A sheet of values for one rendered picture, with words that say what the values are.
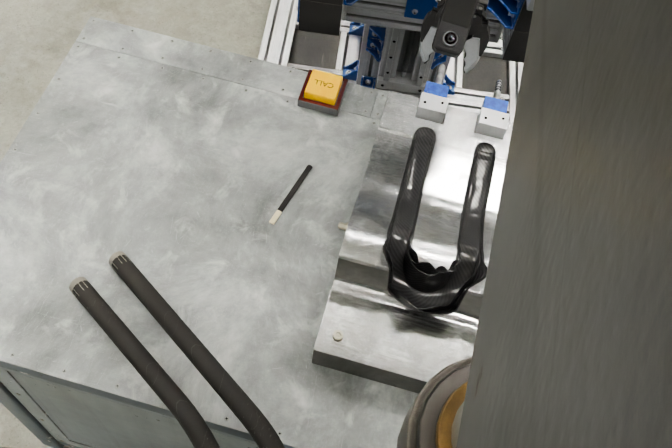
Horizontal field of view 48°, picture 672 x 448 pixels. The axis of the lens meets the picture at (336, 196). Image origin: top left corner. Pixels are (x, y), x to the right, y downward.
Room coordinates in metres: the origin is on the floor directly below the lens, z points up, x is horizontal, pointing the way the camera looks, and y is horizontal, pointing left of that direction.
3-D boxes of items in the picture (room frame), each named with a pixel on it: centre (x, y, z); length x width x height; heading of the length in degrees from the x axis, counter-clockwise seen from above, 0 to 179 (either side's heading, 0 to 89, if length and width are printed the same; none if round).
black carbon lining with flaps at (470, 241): (0.64, -0.17, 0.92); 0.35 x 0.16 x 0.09; 172
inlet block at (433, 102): (0.91, -0.15, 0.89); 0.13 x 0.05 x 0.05; 172
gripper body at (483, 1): (0.89, -0.15, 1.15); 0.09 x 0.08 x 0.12; 172
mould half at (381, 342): (0.63, -0.16, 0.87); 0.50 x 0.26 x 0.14; 172
